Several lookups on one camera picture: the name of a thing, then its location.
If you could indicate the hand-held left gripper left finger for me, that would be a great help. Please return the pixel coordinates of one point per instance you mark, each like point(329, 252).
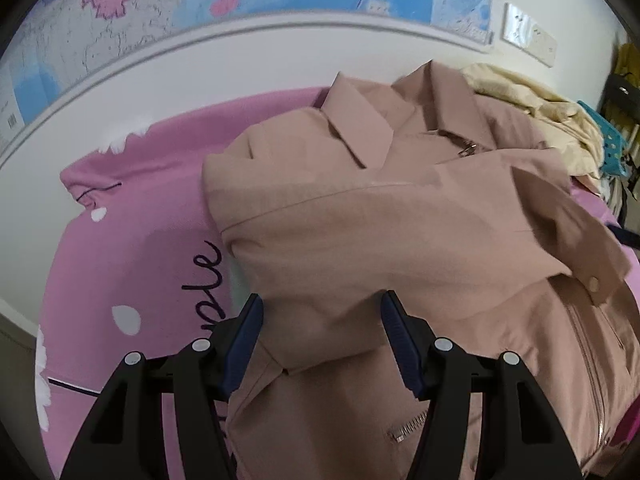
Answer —
point(245, 345)

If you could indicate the yellow hanging bag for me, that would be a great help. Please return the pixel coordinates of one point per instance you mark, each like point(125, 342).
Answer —
point(627, 60)

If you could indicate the teal plastic basket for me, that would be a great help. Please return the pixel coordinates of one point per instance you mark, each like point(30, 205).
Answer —
point(612, 145)

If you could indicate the cream jacket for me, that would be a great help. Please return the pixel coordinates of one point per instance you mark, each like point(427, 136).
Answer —
point(550, 110)

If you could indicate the black handbag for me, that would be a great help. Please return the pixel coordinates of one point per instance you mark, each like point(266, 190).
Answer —
point(622, 95)

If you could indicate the white wall socket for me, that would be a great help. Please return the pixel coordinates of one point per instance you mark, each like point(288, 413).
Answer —
point(516, 22)
point(536, 37)

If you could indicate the pink jacket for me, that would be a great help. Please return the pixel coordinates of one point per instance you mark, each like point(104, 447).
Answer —
point(350, 220)

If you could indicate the pink flowered bed sheet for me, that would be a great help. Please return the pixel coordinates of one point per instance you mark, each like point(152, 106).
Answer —
point(140, 240)

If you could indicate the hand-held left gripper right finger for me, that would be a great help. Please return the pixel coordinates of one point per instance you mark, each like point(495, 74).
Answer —
point(400, 345)

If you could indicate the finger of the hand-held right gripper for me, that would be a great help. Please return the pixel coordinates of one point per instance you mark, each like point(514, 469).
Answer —
point(627, 237)

